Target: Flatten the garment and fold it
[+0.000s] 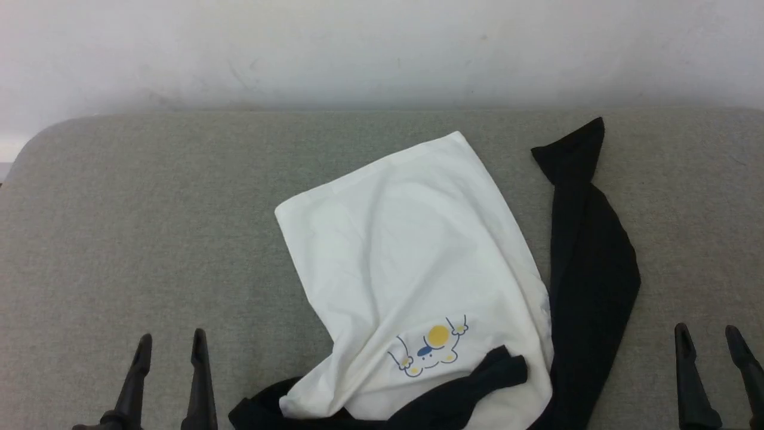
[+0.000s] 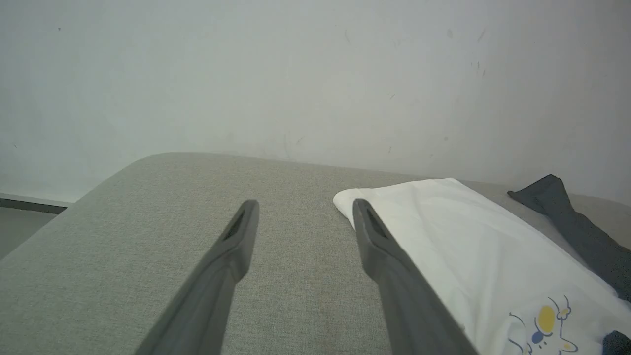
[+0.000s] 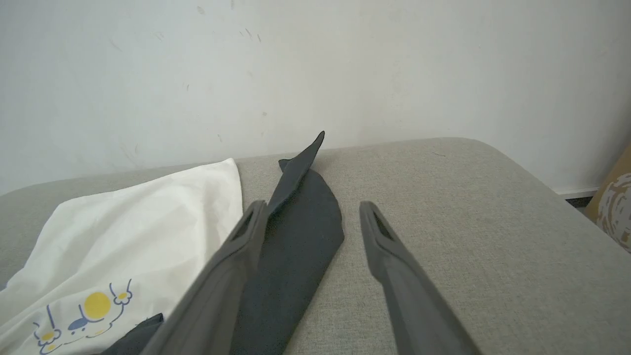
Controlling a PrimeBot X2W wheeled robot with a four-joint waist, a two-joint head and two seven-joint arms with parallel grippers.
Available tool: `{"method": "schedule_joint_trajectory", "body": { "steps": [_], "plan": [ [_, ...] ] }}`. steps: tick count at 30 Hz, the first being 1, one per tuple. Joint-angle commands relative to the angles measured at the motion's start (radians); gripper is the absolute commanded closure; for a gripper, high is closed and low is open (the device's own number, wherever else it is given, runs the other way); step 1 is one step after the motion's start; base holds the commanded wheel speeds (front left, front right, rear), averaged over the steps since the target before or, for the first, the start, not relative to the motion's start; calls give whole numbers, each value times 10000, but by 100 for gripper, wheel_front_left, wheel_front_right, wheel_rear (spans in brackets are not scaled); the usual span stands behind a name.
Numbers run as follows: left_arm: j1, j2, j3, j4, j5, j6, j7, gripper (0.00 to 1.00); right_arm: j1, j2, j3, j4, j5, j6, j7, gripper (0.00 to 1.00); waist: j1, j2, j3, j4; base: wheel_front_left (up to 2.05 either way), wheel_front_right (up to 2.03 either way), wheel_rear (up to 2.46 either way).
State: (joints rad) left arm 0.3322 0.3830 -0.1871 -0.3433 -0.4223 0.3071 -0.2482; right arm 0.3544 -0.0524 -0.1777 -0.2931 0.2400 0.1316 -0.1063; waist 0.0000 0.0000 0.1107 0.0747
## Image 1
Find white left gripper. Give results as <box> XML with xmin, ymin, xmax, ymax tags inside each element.
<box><xmin>70</xmin><ymin>327</ymin><xmax>219</xmax><ymax>430</ymax></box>

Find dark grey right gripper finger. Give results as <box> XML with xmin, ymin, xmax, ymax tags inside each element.
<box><xmin>674</xmin><ymin>322</ymin><xmax>724</xmax><ymax>430</ymax></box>
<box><xmin>725</xmin><ymin>324</ymin><xmax>764</xmax><ymax>430</ymax></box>

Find black and white t-shirt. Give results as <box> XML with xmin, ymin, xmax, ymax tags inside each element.
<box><xmin>228</xmin><ymin>116</ymin><xmax>643</xmax><ymax>430</ymax></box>

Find grey fabric sofa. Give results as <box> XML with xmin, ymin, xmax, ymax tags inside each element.
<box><xmin>0</xmin><ymin>106</ymin><xmax>764</xmax><ymax>430</ymax></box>

